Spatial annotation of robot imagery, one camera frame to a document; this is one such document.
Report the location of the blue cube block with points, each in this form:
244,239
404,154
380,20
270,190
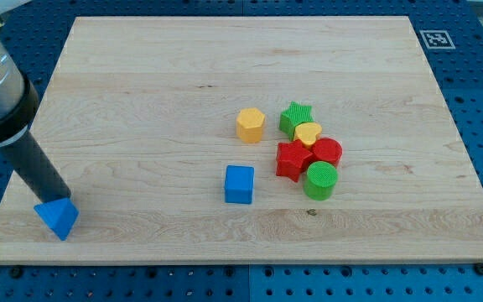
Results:
239,184

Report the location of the yellow hexagon block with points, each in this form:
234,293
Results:
249,125

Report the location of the red star block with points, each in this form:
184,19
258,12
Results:
292,160

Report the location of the light wooden board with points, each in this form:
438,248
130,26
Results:
139,117

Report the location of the green star block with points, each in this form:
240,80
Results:
293,116

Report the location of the yellow heart block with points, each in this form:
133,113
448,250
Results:
308,133

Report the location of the green cylinder block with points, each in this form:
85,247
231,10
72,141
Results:
321,178

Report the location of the red cylinder block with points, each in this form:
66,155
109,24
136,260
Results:
327,150

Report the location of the blue triangular prism block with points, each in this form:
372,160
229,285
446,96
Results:
59,215

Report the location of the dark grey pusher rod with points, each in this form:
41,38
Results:
34,167

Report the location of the white fiducial marker tag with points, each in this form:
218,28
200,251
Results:
437,39

